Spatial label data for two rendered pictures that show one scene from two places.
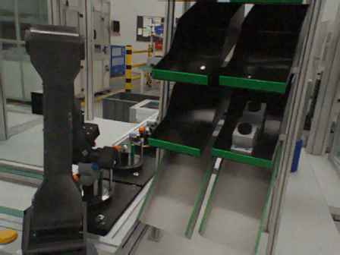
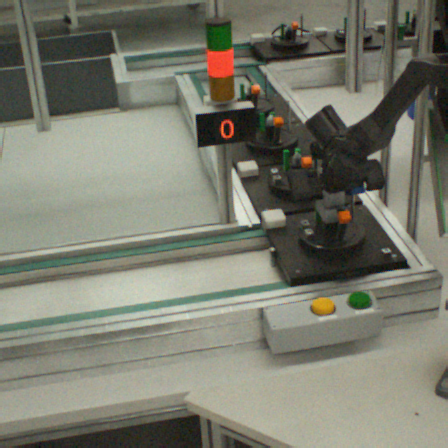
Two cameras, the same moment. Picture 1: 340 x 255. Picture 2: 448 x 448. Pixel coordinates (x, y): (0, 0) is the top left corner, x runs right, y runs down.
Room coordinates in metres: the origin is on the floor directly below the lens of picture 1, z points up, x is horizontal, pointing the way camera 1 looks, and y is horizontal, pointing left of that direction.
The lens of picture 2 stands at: (-0.33, 0.97, 1.79)
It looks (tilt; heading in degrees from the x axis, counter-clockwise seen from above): 30 degrees down; 336
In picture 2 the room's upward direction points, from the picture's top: 3 degrees counter-clockwise
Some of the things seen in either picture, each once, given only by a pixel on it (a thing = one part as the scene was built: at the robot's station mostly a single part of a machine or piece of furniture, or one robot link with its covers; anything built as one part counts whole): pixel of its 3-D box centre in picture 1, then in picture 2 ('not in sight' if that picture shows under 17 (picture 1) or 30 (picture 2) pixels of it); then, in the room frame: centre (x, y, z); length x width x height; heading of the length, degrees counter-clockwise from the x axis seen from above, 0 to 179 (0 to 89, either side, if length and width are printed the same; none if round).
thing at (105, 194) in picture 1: (88, 194); (331, 234); (0.81, 0.23, 0.98); 0.14 x 0.14 x 0.02
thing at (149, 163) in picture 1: (124, 154); (297, 168); (1.06, 0.16, 1.01); 0.24 x 0.24 x 0.13; 76
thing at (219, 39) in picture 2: not in sight; (218, 36); (0.97, 0.38, 1.38); 0.05 x 0.05 x 0.05
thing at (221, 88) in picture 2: not in sight; (221, 85); (0.97, 0.38, 1.28); 0.05 x 0.05 x 0.05
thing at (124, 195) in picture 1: (88, 200); (331, 242); (0.81, 0.23, 0.96); 0.24 x 0.24 x 0.02; 76
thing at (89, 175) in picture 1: (89, 168); (329, 197); (0.82, 0.23, 1.06); 0.08 x 0.04 x 0.07; 166
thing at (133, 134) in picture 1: (147, 136); (271, 128); (1.29, 0.10, 1.01); 0.24 x 0.24 x 0.13; 76
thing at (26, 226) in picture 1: (55, 230); not in sight; (0.40, 0.16, 1.15); 0.09 x 0.07 x 0.06; 106
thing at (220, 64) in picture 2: not in sight; (220, 61); (0.97, 0.38, 1.33); 0.05 x 0.05 x 0.05
